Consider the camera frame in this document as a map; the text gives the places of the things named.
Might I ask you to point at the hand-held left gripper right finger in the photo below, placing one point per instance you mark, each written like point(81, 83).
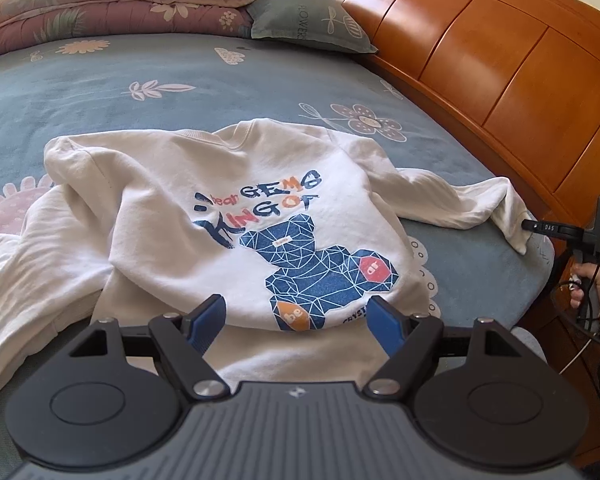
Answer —
point(385, 330)

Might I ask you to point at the white printed sweatshirt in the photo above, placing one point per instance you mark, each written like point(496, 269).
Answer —
point(180, 240)

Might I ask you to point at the blue floral bed sheet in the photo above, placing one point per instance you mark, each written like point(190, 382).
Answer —
point(105, 85)

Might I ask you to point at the teal flower print pillow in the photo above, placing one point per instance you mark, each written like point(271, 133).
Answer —
point(305, 20)

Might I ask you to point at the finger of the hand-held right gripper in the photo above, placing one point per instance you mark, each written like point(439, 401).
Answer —
point(531, 224)

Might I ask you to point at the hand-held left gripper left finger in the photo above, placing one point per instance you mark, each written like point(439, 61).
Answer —
point(205, 327)

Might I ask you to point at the folded pink floral quilt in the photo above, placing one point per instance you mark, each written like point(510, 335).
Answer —
point(105, 5)

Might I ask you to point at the wooden headboard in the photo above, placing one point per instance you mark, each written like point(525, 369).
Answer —
point(505, 60)

